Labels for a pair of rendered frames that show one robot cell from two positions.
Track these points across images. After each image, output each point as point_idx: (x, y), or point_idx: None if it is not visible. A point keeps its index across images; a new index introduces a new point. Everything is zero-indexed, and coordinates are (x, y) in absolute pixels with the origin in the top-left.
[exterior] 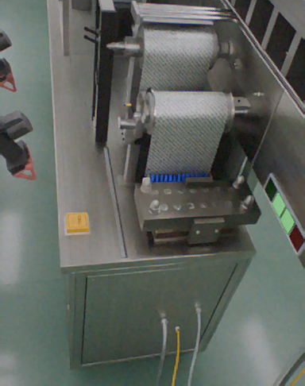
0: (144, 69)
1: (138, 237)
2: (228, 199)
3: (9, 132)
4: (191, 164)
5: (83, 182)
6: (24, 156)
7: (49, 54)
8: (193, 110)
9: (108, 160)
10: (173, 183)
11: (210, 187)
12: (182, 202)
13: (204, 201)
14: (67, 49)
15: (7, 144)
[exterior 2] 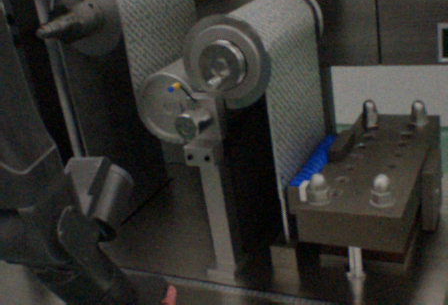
0: (129, 36)
1: (383, 287)
2: (397, 133)
3: (104, 215)
4: (310, 131)
5: None
6: (144, 278)
7: None
8: (281, 16)
9: (153, 274)
10: (325, 170)
11: (360, 141)
12: (380, 171)
13: (388, 151)
14: None
15: (110, 260)
